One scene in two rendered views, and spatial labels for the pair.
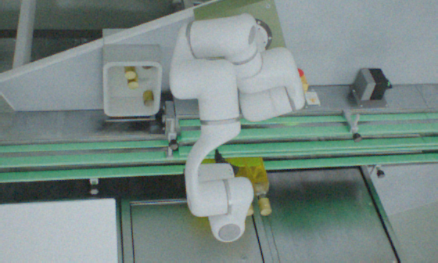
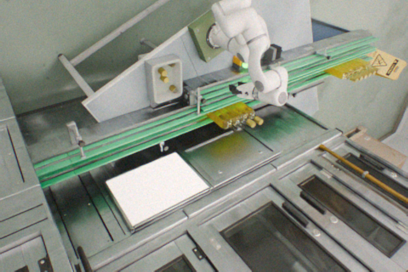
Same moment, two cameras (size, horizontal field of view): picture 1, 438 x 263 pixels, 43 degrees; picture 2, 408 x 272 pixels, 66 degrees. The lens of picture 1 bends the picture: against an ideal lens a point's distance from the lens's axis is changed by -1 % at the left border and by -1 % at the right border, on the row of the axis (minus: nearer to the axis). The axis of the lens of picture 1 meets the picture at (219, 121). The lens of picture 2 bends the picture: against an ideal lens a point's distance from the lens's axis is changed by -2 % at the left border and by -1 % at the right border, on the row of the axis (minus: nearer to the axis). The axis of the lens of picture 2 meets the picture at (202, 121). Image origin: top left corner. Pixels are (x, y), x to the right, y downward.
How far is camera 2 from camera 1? 0.74 m
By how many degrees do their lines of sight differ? 18
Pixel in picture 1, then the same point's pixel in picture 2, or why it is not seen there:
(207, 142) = (258, 48)
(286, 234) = (269, 137)
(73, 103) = (131, 107)
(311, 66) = not seen: hidden behind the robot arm
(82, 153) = (152, 128)
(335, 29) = not seen: hidden behind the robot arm
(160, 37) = (173, 48)
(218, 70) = (251, 10)
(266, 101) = not seen: hidden behind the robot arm
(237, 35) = not seen: outside the picture
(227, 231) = (282, 97)
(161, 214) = (205, 150)
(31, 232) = (141, 183)
